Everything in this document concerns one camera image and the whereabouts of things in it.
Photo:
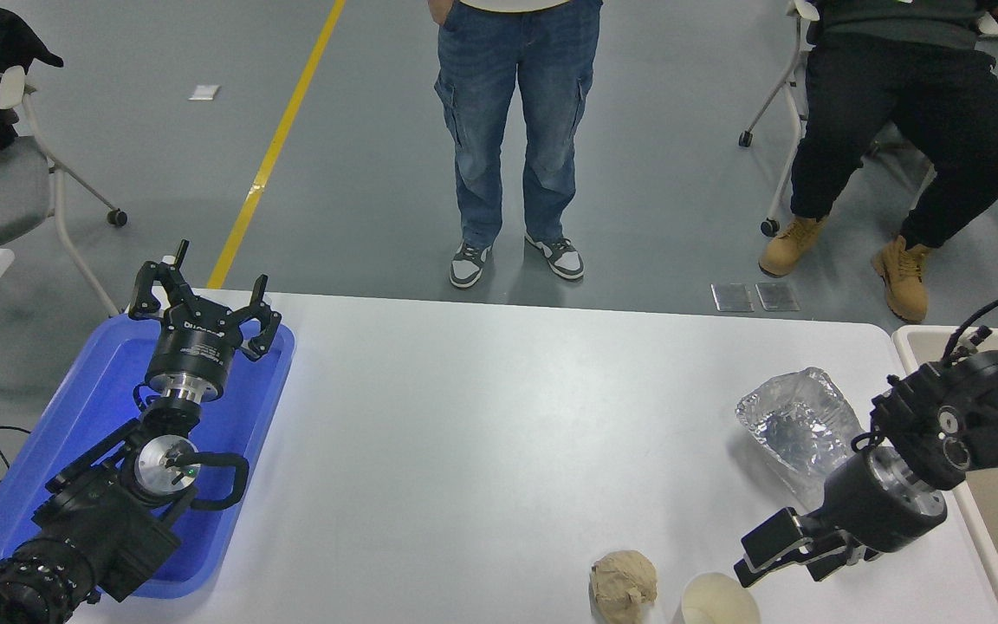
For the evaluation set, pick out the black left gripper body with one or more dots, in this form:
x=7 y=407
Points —
x=193 y=351

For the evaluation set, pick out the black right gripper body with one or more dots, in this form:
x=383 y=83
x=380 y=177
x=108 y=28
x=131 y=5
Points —
x=876 y=511

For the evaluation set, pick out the white paper cup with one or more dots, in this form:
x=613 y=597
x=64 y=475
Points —
x=720 y=602

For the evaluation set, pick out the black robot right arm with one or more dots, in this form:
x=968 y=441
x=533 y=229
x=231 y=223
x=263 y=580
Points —
x=975 y=407

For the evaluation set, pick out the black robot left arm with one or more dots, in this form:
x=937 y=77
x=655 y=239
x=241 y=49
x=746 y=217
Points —
x=92 y=520

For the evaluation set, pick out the blue plastic tray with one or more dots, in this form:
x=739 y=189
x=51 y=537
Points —
x=100 y=381

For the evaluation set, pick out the crumpled foil tray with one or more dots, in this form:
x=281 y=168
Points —
x=798 y=425

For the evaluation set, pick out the crumpled tan paper ball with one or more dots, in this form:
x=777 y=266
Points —
x=625 y=585

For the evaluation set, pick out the metal floor plate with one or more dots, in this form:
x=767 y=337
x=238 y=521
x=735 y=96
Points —
x=732 y=297
x=778 y=296

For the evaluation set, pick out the standing person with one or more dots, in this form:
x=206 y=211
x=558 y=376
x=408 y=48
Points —
x=516 y=104

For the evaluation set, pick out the seated person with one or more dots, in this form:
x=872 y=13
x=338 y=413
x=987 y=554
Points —
x=897 y=95

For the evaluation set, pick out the white frame wheeled chair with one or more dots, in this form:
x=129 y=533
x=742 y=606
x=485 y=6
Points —
x=789 y=82

